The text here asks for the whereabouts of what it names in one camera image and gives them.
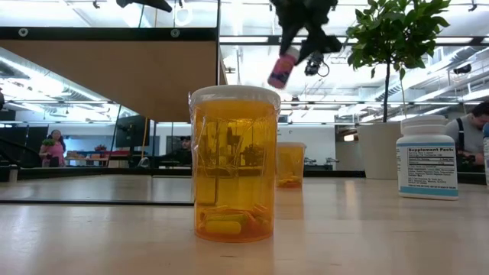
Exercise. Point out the wooden tray board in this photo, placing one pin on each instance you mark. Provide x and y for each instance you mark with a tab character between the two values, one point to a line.
114	76

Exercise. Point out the black ceiling fixture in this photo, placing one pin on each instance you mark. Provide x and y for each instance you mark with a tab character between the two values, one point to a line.
462	69

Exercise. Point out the pink medicine bottle white cap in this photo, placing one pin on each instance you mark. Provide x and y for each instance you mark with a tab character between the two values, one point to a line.
282	70

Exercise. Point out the white plant pot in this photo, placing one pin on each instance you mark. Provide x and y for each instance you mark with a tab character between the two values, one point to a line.
378	153

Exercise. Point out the black aluminium table frame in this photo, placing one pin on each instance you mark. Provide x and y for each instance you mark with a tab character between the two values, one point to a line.
332	173

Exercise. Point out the black hanging camera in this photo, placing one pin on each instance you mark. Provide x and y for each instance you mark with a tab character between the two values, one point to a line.
315	65

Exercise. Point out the white bottle blue-striped label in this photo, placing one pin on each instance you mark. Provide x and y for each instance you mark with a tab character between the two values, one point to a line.
427	168

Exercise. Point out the small amber pill bottle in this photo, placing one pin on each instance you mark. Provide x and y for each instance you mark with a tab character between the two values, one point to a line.
292	164

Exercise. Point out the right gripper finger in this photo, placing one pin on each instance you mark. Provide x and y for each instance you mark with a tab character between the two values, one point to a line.
319	42
286	36

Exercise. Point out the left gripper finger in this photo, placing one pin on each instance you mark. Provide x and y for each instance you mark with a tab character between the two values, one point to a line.
149	3

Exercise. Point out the person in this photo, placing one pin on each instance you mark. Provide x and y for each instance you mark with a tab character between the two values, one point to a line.
55	153
185	153
471	133

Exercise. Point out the green leafy plant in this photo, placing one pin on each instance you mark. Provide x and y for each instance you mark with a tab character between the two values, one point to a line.
393	30

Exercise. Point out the black monitor on stand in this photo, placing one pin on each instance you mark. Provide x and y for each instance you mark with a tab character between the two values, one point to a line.
131	131

